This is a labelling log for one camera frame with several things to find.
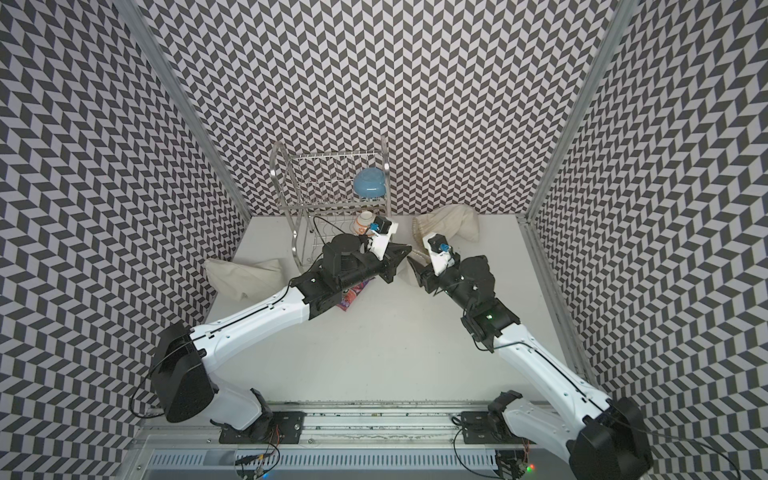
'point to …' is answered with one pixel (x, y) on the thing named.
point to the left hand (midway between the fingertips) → (409, 251)
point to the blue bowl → (370, 183)
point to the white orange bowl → (363, 221)
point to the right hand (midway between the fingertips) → (420, 255)
